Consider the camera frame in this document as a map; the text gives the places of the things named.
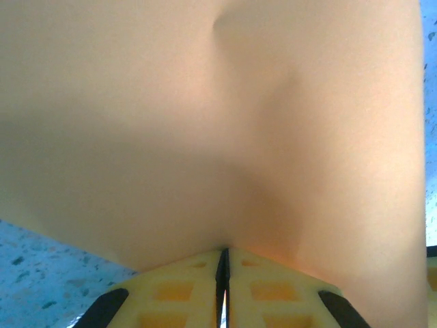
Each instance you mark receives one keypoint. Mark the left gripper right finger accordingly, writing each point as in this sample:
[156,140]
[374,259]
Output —
[280,300]

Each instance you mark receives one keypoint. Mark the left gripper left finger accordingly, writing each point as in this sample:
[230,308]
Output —
[177,300]

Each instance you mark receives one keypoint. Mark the orange paper sheet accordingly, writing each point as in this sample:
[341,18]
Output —
[170,119]

